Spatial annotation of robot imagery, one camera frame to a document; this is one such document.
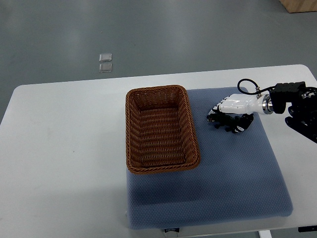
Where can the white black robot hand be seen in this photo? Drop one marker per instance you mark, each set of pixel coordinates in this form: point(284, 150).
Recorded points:
point(241, 104)

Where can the dark toy crocodile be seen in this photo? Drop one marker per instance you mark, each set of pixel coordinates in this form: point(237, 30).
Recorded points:
point(235, 124)

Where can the brown wicker basket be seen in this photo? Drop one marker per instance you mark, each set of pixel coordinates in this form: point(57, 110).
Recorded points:
point(160, 131)

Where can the wooden box corner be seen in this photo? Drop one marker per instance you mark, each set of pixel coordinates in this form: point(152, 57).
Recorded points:
point(299, 6)

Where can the blue grey foam mat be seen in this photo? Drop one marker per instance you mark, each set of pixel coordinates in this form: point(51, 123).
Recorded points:
point(238, 178)

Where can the upper metal floor plate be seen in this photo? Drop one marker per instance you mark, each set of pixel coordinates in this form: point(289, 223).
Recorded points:
point(104, 57)

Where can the metal floor plate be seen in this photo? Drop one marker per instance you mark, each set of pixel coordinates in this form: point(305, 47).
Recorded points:
point(105, 67)
point(104, 57)

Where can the black table edge clip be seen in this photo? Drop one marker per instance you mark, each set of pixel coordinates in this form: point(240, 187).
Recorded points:
point(307, 229)

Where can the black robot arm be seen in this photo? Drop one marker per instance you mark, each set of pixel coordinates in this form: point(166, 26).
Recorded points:
point(301, 103)

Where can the table control label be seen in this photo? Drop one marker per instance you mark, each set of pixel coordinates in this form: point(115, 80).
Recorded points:
point(176, 230)

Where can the white table leg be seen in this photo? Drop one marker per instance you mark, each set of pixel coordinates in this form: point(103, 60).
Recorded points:
point(265, 234)

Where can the lower metal floor plate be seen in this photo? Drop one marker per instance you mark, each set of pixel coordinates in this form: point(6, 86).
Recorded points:
point(105, 67)

